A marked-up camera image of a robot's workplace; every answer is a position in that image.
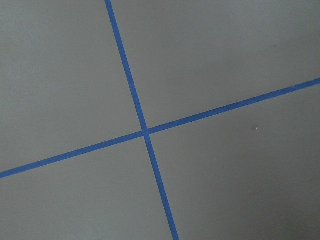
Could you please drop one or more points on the long blue tape strip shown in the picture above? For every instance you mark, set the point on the long blue tape strip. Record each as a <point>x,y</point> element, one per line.
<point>142,121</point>

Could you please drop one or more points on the crossing blue tape strip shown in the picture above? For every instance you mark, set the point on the crossing blue tape strip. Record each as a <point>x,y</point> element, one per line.
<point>159,128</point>

